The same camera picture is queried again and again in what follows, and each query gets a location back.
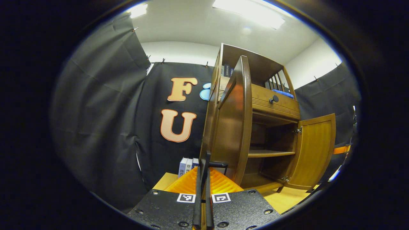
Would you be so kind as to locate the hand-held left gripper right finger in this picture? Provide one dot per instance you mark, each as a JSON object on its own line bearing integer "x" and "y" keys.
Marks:
{"x": 209, "y": 214}

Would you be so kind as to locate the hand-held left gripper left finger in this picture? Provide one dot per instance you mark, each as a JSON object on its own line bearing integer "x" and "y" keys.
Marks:
{"x": 197, "y": 214}

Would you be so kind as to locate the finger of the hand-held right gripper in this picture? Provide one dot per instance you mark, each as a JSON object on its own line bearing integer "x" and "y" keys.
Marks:
{"x": 342, "y": 149}

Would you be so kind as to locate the wooden cabinet door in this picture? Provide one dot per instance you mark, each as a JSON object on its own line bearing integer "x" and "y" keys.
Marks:
{"x": 233, "y": 127}
{"x": 314, "y": 153}

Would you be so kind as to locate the wooden double-door shoe cabinet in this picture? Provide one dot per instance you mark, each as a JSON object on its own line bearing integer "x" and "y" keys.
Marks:
{"x": 265, "y": 68}

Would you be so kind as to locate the metal door hinge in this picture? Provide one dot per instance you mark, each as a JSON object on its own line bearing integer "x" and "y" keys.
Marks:
{"x": 298, "y": 130}
{"x": 285, "y": 179}

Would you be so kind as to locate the wooden cabinet drawer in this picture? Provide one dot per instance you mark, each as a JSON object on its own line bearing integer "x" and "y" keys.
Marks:
{"x": 281, "y": 107}

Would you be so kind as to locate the pale blue upright book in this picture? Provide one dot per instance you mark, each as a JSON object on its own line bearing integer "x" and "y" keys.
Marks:
{"x": 182, "y": 167}
{"x": 189, "y": 165}
{"x": 195, "y": 162}

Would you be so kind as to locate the black backdrop cloth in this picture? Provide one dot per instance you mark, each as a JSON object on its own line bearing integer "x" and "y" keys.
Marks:
{"x": 153, "y": 95}
{"x": 326, "y": 95}
{"x": 96, "y": 111}

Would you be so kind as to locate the wooden inner shelf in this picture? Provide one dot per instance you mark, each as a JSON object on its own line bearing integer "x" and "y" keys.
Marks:
{"x": 268, "y": 153}

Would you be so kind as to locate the blue folded towel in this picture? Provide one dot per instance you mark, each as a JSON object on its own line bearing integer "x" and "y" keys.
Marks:
{"x": 283, "y": 93}

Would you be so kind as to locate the black round drawer knob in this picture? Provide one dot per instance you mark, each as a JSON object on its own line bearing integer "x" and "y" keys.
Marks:
{"x": 274, "y": 99}

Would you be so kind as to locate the blue grey book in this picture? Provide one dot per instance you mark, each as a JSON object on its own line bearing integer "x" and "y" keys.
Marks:
{"x": 231, "y": 72}

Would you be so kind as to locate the small ceiling light panel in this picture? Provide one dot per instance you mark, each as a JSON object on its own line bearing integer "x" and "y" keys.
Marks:
{"x": 138, "y": 10}

